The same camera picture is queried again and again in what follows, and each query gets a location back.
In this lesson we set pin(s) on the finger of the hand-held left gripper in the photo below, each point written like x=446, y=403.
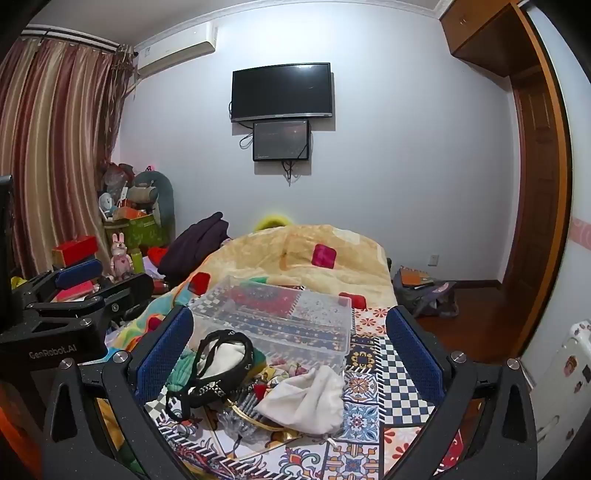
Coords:
x=122, y=293
x=78, y=272

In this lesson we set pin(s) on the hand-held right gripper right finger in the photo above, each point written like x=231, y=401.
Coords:
x=415, y=355

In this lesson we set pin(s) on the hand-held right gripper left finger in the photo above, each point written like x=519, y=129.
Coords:
x=162, y=353

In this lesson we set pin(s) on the white cloth pouch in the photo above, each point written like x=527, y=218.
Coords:
x=309, y=399

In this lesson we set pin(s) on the clear plastic storage box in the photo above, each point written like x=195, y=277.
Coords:
x=277, y=314

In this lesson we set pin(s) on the red box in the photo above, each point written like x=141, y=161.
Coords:
x=75, y=251

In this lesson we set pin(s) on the green knitted cloth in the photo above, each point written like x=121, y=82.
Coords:
x=181, y=371

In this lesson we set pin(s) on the pink rabbit doll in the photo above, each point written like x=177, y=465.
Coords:
x=121, y=258

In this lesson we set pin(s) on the red cloth item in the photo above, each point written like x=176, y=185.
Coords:
x=158, y=255

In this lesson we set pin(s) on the colourful patterned blanket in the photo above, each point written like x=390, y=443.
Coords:
x=369, y=383

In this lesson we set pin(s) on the grey backpack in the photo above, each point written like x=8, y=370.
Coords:
x=427, y=297

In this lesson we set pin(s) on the green paper bag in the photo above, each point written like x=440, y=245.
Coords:
x=141, y=233

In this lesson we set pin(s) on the dark purple clothing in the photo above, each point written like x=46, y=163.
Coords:
x=198, y=247

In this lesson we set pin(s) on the clear plastic bag gold band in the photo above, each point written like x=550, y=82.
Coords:
x=242, y=415

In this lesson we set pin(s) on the grey-green plush pillow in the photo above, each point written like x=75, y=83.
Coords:
x=161, y=194

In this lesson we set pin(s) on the striped brown curtain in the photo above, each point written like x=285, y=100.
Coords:
x=60, y=152

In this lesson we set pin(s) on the white appliance with stickers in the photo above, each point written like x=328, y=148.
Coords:
x=565, y=383

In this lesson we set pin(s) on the yellow quilt with red patches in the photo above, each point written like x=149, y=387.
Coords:
x=286, y=256

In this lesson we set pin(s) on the yellow-green fluffy object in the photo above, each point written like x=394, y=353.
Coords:
x=271, y=223

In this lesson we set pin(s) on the wooden wardrobe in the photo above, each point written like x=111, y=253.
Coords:
x=538, y=175

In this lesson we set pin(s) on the white air conditioner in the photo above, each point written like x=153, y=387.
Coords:
x=178, y=48

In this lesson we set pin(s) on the wall socket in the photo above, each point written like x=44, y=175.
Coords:
x=432, y=259

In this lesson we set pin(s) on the small wall monitor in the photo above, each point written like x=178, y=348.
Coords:
x=280, y=140

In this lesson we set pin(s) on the large wall television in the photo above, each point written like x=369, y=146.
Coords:
x=281, y=91

